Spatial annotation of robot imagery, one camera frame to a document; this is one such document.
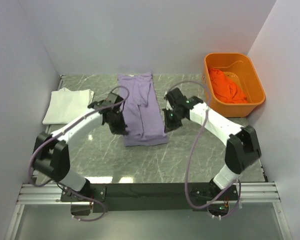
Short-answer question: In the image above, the purple t shirt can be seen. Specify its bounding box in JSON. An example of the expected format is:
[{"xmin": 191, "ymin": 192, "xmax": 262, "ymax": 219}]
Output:
[{"xmin": 117, "ymin": 72, "xmax": 168, "ymax": 147}]

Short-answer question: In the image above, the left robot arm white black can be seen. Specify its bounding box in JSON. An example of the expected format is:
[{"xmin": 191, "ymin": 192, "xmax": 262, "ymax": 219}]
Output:
[{"xmin": 28, "ymin": 91, "xmax": 128, "ymax": 201}]

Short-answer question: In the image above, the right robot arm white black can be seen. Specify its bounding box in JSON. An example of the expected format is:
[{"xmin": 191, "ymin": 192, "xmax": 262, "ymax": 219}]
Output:
[{"xmin": 163, "ymin": 87, "xmax": 262, "ymax": 200}]

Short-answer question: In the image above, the orange t shirt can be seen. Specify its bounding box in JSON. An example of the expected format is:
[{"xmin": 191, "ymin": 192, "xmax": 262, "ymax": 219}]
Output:
[{"xmin": 208, "ymin": 68, "xmax": 248, "ymax": 104}]

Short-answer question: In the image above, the folded white t shirt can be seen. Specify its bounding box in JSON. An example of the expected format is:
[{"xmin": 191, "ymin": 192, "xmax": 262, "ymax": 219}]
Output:
[{"xmin": 42, "ymin": 87, "xmax": 95, "ymax": 125}]

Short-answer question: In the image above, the orange plastic bin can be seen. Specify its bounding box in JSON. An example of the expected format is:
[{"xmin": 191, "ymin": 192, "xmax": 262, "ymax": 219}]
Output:
[{"xmin": 202, "ymin": 52, "xmax": 266, "ymax": 118}]

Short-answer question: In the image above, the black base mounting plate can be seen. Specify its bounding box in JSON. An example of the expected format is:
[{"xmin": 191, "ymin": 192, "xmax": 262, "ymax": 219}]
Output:
[{"xmin": 60, "ymin": 182, "xmax": 240, "ymax": 212}]

